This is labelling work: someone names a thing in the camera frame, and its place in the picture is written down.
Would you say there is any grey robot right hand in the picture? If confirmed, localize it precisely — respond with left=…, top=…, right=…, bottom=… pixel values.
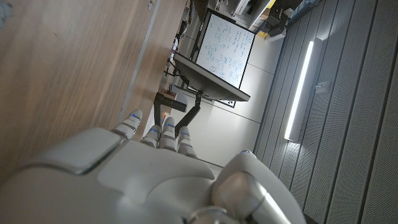
left=0, top=108, right=308, bottom=224

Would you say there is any black computer monitor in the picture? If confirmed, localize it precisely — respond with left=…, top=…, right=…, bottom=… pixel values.
left=173, top=52, right=251, bottom=103

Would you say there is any whiteboard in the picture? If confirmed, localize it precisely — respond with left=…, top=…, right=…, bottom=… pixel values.
left=195, top=8, right=256, bottom=90

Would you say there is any long ceiling light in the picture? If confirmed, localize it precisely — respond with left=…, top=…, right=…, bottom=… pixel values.
left=284, top=37, right=323, bottom=142

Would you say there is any white shelf cabinet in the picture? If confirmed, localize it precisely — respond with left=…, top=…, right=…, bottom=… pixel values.
left=214, top=0, right=275, bottom=32

